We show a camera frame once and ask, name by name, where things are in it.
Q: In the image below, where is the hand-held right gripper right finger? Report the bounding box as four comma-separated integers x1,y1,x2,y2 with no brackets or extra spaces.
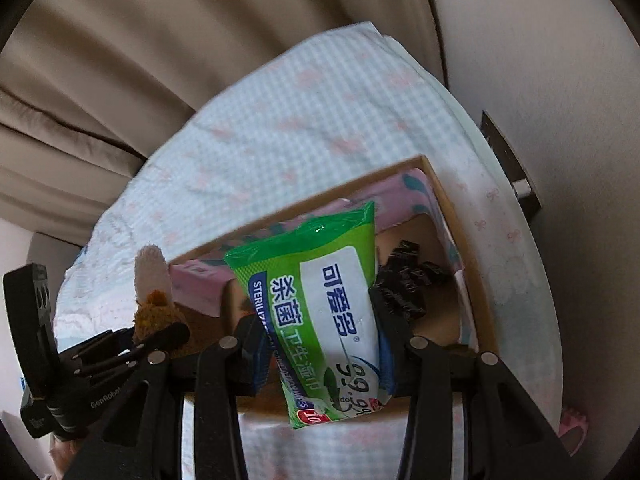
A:
369,287,583,480

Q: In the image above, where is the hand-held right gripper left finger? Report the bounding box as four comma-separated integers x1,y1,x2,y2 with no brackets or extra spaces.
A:
65,317,275,480

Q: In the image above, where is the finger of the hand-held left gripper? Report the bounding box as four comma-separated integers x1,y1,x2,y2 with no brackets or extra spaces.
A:
71,329,137,362
125,322,192,362

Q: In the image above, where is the brown plush toy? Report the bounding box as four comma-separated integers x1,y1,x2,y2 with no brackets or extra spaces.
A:
132,245,195,359

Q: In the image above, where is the dark patterned sock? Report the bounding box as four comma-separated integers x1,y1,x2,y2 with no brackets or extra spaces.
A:
367,239,452,322

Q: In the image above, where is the pink patterned cardboard box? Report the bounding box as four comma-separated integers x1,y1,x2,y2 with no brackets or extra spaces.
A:
167,156,501,422

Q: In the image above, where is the green wet wipes packet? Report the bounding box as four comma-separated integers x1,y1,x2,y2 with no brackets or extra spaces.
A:
223,201,402,430

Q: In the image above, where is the pink slipper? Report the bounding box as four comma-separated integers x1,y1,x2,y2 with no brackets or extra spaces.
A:
557,406,592,454

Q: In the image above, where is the checkered pink blue blanket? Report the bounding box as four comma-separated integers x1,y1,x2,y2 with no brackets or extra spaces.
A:
52,22,562,480

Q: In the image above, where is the beige curtain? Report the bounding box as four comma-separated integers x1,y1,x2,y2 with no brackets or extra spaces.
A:
0,0,452,247

